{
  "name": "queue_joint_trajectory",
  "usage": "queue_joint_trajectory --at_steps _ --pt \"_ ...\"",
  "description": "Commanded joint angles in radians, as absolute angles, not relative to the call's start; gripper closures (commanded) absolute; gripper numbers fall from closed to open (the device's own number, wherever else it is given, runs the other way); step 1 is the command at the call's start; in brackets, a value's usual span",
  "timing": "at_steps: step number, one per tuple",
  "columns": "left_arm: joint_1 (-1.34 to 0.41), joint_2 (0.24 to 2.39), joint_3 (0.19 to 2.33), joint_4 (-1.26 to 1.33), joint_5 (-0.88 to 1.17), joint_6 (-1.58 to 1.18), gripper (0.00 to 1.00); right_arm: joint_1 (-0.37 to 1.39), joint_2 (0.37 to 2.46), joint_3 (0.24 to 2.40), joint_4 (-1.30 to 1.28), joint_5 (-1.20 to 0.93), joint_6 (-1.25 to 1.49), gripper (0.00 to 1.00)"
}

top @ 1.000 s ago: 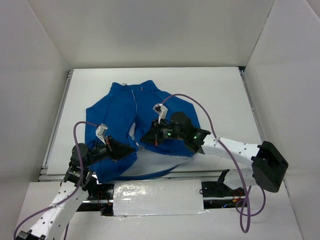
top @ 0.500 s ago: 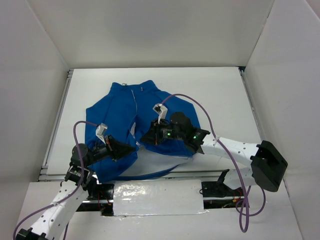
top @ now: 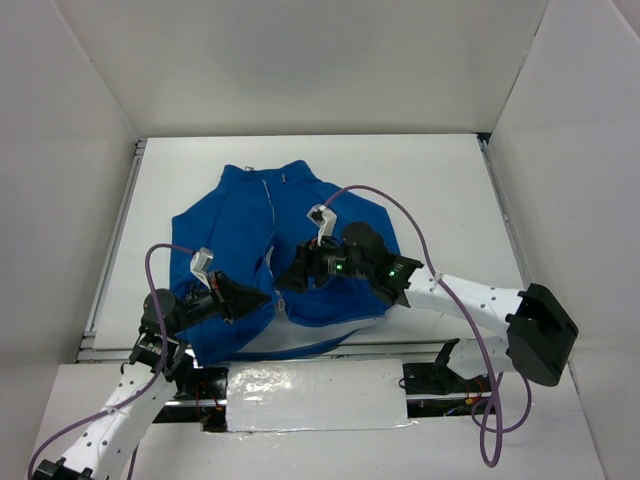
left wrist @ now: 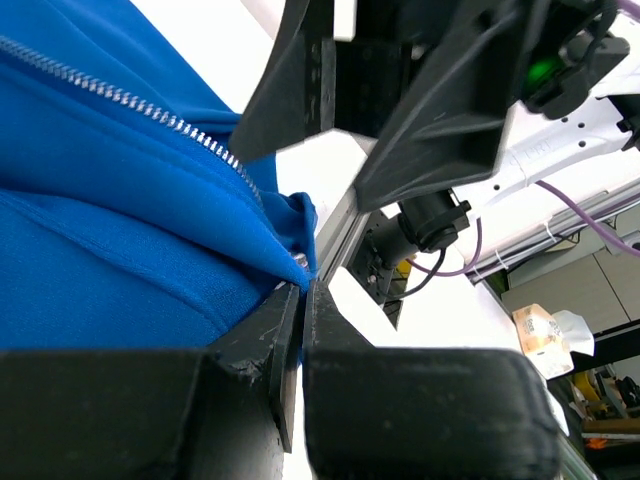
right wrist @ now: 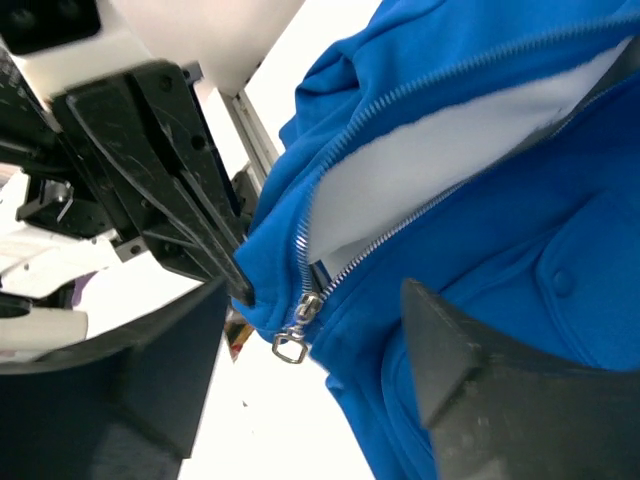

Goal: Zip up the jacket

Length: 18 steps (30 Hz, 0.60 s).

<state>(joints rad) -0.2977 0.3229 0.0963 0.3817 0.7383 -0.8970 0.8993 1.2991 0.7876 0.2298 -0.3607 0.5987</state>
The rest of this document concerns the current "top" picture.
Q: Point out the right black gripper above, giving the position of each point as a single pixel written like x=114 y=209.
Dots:
x=310 y=267

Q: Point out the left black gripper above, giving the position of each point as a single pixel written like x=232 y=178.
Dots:
x=225 y=296

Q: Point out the blue zip-up jacket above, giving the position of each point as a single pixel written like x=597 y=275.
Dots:
x=253 y=222

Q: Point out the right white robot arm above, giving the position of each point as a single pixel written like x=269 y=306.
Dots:
x=531 y=332

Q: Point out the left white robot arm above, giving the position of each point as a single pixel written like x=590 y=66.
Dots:
x=100 y=445

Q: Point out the white foil-covered panel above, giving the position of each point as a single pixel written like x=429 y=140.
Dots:
x=333 y=395

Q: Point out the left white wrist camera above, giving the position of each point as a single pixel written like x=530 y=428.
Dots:
x=200 y=264

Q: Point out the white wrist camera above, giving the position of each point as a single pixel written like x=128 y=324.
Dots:
x=200 y=264
x=324 y=219

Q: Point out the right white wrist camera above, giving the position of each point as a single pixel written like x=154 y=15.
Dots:
x=324 y=219

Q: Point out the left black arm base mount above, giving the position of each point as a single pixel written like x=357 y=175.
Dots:
x=204 y=402

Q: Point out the aluminium table frame rail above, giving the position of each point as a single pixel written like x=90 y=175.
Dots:
x=440 y=191

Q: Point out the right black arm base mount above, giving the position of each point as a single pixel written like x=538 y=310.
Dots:
x=437 y=379

